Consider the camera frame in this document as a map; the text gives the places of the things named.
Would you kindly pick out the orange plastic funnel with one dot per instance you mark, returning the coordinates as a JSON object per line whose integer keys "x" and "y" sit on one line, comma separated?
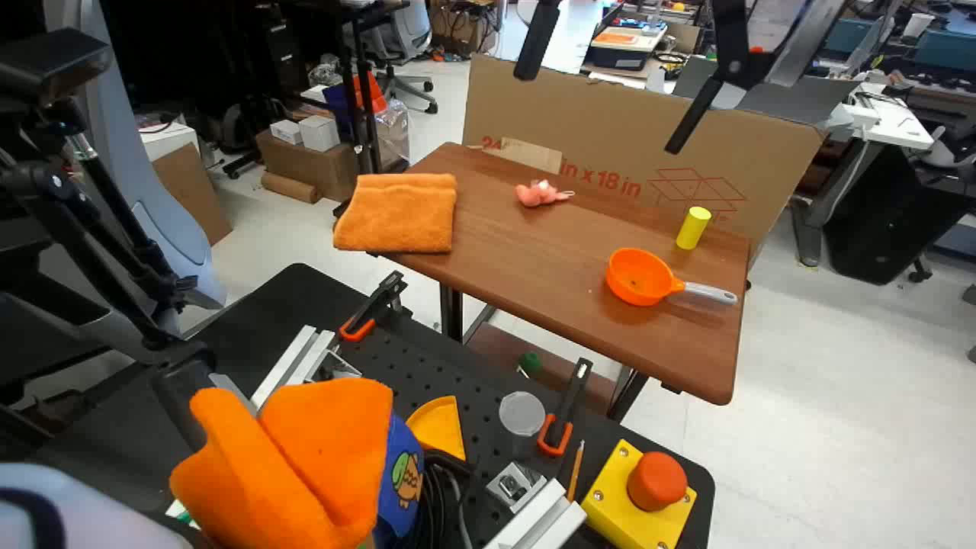
{"x": 636, "y": 277}

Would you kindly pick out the black table leg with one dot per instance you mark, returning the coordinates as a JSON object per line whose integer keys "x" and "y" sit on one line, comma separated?
{"x": 453, "y": 312}
{"x": 627, "y": 392}

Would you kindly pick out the pink soft toy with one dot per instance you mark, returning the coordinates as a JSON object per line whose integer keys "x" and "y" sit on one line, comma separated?
{"x": 539, "y": 192}

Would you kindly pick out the small green ball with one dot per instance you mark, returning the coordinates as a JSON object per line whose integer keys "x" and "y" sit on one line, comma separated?
{"x": 527, "y": 364}

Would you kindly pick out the black perforated mounting board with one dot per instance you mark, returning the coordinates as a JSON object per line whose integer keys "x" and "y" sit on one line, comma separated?
{"x": 428, "y": 366}

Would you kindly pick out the orange folded towel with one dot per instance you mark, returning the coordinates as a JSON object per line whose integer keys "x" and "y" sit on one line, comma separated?
{"x": 398, "y": 210}

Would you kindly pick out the orange and black clamp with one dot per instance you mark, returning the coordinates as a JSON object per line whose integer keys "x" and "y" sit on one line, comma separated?
{"x": 562, "y": 413}
{"x": 371, "y": 310}

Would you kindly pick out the grey round disc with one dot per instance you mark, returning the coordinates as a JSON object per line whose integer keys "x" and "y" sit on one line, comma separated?
{"x": 523, "y": 413}

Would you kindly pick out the yellow wedge piece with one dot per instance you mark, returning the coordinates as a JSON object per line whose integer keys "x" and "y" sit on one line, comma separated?
{"x": 440, "y": 428}

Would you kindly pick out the white plastic bag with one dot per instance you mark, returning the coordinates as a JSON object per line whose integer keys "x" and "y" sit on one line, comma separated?
{"x": 392, "y": 132}

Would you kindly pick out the large brown cardboard sheet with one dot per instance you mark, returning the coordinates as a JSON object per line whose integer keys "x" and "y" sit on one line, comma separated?
{"x": 611, "y": 123}

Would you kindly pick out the yellow cylinder block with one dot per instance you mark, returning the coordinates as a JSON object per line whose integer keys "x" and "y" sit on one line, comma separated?
{"x": 692, "y": 229}

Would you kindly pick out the open brown cardboard box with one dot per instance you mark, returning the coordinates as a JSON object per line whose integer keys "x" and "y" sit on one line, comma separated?
{"x": 310, "y": 170}

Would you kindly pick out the orange pencil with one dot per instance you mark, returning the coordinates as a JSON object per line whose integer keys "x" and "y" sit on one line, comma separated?
{"x": 575, "y": 470}

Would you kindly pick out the silver aluminium extrusion bar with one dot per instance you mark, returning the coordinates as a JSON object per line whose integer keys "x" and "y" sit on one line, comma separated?
{"x": 539, "y": 521}
{"x": 293, "y": 364}

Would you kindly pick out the black slanted pole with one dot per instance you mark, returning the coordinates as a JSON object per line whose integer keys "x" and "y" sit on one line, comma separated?
{"x": 535, "y": 42}

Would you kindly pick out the black office chair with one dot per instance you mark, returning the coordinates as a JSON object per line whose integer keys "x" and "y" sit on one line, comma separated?
{"x": 401, "y": 42}

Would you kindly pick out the orange plush toy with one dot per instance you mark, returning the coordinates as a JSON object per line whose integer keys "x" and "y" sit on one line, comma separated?
{"x": 293, "y": 460}

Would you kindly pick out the yellow emergency stop box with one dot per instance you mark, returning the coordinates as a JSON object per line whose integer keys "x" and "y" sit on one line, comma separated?
{"x": 636, "y": 505}

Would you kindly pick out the tall brown cardboard box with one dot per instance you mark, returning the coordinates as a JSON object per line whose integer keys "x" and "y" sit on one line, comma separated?
{"x": 192, "y": 192}

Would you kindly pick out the tripod with black tipped legs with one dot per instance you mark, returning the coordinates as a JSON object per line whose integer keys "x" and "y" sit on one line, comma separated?
{"x": 737, "y": 42}

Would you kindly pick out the pale blue grey cover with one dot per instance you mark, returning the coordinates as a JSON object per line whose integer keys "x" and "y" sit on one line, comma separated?
{"x": 142, "y": 172}

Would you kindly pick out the large black bag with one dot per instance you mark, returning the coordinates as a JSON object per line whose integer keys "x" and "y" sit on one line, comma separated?
{"x": 884, "y": 217}

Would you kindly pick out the white folding table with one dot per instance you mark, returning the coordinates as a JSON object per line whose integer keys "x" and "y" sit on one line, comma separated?
{"x": 873, "y": 116}

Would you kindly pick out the white rounded housing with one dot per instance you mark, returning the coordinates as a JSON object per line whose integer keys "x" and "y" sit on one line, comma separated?
{"x": 70, "y": 507}

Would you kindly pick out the small grey square mount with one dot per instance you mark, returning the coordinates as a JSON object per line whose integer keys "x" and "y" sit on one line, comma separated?
{"x": 515, "y": 487}

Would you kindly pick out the large black camera stand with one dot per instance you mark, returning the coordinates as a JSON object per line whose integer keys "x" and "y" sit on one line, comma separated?
{"x": 62, "y": 201}

